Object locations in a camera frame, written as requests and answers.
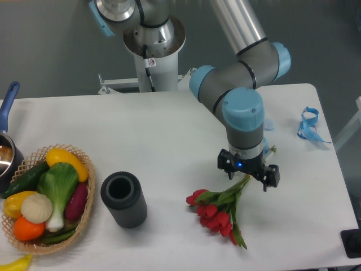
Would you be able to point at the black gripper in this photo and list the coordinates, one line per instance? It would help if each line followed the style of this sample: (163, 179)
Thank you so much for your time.
(269, 175)

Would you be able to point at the red tulip bouquet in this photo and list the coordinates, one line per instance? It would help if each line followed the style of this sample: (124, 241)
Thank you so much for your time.
(217, 210)

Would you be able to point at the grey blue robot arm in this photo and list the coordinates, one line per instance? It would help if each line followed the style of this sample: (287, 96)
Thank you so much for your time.
(230, 94)

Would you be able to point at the small translucent blue cap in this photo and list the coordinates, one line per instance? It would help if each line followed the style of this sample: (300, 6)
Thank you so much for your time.
(268, 125)

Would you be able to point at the blue ribbon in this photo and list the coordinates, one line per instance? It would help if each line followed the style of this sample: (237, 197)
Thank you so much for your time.
(307, 127)

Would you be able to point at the black device at edge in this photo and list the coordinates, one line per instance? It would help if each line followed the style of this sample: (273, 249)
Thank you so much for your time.
(351, 242)

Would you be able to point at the dark grey ribbed vase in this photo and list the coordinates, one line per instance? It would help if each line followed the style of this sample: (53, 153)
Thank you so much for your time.
(122, 194)

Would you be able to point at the purple sweet potato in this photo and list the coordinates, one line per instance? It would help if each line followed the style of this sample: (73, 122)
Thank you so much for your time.
(76, 205)

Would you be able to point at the green bok choy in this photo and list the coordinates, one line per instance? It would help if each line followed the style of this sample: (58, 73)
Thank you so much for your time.
(58, 184)

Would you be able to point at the green beans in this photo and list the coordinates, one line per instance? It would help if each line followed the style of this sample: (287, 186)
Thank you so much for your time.
(59, 236)

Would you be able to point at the white garlic bulb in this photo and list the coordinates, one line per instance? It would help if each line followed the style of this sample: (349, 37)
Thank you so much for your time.
(36, 208)

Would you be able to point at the woven wicker basket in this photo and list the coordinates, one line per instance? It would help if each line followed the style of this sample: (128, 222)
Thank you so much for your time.
(36, 247)

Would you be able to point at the green cucumber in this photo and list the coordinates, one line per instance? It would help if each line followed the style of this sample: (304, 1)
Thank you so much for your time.
(27, 181)

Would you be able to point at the orange fruit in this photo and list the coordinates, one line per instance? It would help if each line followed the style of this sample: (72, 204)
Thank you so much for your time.
(25, 230)

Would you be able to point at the yellow bell pepper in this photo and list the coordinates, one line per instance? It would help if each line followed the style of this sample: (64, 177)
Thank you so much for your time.
(12, 205)

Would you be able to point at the yellow banana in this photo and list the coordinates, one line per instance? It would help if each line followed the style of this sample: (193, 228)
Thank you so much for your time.
(21, 264)

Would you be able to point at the white frame at right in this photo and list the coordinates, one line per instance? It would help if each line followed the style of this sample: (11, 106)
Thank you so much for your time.
(348, 130)

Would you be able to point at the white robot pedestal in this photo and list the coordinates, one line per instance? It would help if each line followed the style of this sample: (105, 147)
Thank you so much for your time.
(155, 52)

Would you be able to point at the blue handled saucepan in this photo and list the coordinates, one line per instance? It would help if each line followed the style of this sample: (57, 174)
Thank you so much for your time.
(11, 157)

